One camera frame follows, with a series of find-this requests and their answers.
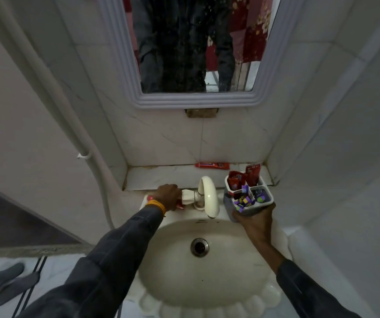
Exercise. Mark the person's right hand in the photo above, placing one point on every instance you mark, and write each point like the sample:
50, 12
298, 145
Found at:
257, 226

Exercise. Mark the person's left hand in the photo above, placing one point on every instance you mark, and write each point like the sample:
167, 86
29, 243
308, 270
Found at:
166, 195

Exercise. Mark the person's right thumb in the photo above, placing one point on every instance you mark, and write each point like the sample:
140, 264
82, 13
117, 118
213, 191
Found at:
237, 215

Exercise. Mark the person's left fingers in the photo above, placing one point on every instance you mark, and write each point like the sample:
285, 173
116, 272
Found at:
178, 194

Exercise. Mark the grey compartment holder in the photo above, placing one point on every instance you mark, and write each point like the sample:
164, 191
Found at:
253, 208

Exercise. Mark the person's left forearm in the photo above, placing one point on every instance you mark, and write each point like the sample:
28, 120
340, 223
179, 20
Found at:
110, 261

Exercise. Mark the person's right forearm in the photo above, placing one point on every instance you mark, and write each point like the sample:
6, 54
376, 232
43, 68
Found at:
296, 281

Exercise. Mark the white fluted tap knob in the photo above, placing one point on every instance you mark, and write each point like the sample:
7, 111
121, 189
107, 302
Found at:
187, 197

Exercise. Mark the pile of purple yellow packets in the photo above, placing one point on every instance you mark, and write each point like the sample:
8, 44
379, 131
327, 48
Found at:
243, 200

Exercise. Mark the yellow wristband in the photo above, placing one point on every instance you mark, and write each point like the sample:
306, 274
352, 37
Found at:
157, 205

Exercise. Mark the small green purple item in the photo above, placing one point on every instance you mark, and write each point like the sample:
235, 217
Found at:
260, 196

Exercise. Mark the white faucet spout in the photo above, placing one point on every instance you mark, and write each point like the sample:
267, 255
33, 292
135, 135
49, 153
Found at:
209, 195

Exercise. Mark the red sachet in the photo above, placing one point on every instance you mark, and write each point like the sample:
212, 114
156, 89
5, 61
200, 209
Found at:
236, 180
253, 174

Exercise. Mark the red toothpaste tube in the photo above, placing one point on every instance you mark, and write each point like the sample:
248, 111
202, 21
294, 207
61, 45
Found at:
212, 165

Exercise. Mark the metal sink drain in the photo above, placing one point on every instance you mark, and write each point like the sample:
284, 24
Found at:
200, 247

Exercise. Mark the cream shell-edged sink basin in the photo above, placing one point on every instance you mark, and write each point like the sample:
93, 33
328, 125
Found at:
206, 278

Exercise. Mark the white framed wall mirror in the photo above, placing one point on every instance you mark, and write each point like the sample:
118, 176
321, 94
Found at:
190, 46

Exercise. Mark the white wall pipe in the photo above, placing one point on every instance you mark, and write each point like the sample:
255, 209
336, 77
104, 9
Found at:
54, 95

